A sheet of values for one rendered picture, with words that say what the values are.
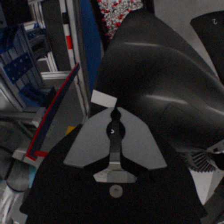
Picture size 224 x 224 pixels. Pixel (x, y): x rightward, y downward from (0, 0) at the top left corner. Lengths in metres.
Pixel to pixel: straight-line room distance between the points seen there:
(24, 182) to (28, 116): 0.31
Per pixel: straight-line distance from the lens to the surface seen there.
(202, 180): 0.62
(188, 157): 0.37
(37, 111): 0.57
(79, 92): 0.49
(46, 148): 1.09
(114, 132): 0.16
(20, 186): 0.65
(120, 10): 0.38
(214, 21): 0.39
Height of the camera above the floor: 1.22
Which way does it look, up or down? 42 degrees down
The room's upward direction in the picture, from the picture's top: 178 degrees counter-clockwise
